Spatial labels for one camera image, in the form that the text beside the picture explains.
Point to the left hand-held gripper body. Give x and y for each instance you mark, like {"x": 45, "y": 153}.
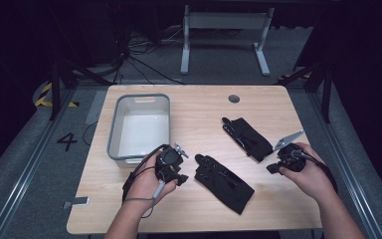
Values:
{"x": 169, "y": 161}

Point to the grey plastic bin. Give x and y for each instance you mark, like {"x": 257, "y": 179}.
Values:
{"x": 142, "y": 132}

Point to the yellow black hazard tape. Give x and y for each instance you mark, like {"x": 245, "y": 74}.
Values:
{"x": 43, "y": 96}

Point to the aluminium floor rail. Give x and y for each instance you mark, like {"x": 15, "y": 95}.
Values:
{"x": 30, "y": 172}
{"x": 348, "y": 172}

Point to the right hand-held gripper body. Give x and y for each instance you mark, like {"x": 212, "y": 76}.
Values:
{"x": 291, "y": 157}

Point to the black tripod stand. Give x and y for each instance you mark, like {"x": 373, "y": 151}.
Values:
{"x": 55, "y": 89}
{"x": 326, "y": 93}

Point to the person's right hand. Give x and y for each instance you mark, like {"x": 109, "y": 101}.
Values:
{"x": 315, "y": 179}

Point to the white metal stand frame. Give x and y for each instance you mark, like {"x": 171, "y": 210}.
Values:
{"x": 225, "y": 21}

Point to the black glove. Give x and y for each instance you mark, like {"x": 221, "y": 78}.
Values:
{"x": 248, "y": 137}
{"x": 222, "y": 182}

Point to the person's left hand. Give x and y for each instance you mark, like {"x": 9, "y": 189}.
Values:
{"x": 146, "y": 186}

